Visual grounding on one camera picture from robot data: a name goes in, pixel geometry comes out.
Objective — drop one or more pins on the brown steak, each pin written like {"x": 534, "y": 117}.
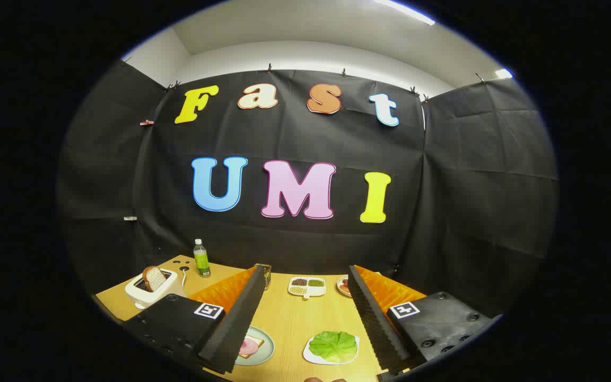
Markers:
{"x": 345, "y": 284}

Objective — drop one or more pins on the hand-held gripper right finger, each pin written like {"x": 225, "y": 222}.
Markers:
{"x": 377, "y": 323}

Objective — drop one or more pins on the white divided dish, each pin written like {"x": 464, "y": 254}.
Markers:
{"x": 307, "y": 291}

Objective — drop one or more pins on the pile of dark red beans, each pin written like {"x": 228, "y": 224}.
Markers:
{"x": 299, "y": 282}

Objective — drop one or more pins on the white square plate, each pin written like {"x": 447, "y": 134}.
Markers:
{"x": 311, "y": 359}

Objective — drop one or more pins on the green label water bottle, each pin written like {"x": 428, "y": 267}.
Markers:
{"x": 202, "y": 262}

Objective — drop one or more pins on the pale green round plate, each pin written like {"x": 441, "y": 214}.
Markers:
{"x": 267, "y": 350}

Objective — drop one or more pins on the bread slice under ham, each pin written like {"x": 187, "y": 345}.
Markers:
{"x": 258, "y": 342}

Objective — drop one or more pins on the pink ham slice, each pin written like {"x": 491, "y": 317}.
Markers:
{"x": 250, "y": 347}

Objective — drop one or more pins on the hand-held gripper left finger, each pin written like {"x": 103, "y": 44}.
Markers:
{"x": 236, "y": 329}

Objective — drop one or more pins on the black backdrop cloth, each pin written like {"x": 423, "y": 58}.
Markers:
{"x": 125, "y": 175}

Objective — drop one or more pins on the pile of yellow beans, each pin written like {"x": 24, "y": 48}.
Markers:
{"x": 297, "y": 291}

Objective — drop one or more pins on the pile of green beans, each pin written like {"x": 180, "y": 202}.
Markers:
{"x": 316, "y": 283}

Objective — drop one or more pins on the plain bread slice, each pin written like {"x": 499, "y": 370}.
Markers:
{"x": 153, "y": 278}

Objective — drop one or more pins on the white round plate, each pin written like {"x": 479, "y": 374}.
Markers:
{"x": 341, "y": 290}

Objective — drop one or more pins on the white toaster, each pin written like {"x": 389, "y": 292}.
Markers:
{"x": 149, "y": 298}

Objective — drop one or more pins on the green lettuce leaf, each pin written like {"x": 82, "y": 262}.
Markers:
{"x": 332, "y": 346}

